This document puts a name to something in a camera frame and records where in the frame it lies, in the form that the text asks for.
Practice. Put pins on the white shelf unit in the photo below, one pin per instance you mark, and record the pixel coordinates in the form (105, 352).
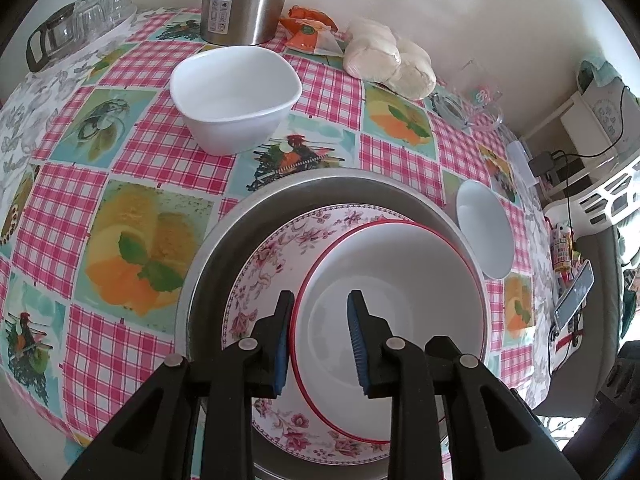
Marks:
(575, 115)

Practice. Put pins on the clear plastic container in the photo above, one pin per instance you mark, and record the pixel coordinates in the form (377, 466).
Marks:
(520, 162)

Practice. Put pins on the bag of white buns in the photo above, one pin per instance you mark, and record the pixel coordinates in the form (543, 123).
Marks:
(380, 57)

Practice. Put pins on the teal cloth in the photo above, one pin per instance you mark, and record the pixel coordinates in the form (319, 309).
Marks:
(600, 72)

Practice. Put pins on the white plastic basket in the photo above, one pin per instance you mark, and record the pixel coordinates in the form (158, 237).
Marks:
(600, 200)

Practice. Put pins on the plain white square bowl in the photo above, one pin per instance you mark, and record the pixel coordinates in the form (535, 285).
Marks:
(235, 85)

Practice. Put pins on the round floral plate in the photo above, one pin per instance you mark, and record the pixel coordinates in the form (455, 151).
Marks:
(265, 270)

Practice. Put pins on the black power adapter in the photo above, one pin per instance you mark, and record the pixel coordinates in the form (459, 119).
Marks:
(545, 164)

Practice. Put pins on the strawberry print bowl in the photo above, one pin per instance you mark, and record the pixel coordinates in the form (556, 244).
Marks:
(400, 270)

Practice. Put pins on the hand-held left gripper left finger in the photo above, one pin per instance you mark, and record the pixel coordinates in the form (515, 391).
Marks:
(280, 355)

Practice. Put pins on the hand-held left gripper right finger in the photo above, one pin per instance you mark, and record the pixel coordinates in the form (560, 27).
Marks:
(361, 350)

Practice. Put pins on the smartphone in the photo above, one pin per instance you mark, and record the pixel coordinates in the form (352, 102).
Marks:
(575, 292)

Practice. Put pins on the small white red-patterned bowl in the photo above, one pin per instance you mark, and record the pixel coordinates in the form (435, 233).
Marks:
(485, 230)

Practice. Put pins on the round stainless steel plate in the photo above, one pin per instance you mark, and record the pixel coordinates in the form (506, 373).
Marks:
(280, 205)

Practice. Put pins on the clear glass cup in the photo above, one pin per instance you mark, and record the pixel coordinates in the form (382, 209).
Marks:
(91, 12)
(116, 2)

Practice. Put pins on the grey floral cloth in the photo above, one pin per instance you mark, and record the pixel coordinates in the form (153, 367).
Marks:
(30, 105)

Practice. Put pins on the pink checkered tablecloth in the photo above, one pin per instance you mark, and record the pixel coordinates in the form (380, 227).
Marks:
(150, 160)

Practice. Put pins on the orange snack packet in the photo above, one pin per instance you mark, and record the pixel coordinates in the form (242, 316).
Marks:
(310, 35)

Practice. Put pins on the stainless steel thermos jug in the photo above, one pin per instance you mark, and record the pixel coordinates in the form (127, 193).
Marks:
(245, 5)

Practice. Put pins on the glass coffee pot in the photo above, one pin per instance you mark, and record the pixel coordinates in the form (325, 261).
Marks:
(55, 37)

